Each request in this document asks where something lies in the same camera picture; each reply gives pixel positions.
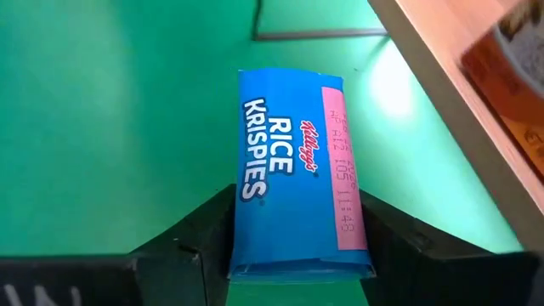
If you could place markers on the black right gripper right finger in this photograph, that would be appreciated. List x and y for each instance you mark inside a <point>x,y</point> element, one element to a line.
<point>425,272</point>

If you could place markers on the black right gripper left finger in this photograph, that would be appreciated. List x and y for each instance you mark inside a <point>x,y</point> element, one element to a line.
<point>170,272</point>

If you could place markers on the Rice Krispies cereal box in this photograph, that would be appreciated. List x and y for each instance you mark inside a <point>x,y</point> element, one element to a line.
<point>289,170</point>

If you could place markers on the Frosted Mini Wheats cereal box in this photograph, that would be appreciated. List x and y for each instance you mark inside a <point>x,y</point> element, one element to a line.
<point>510,72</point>

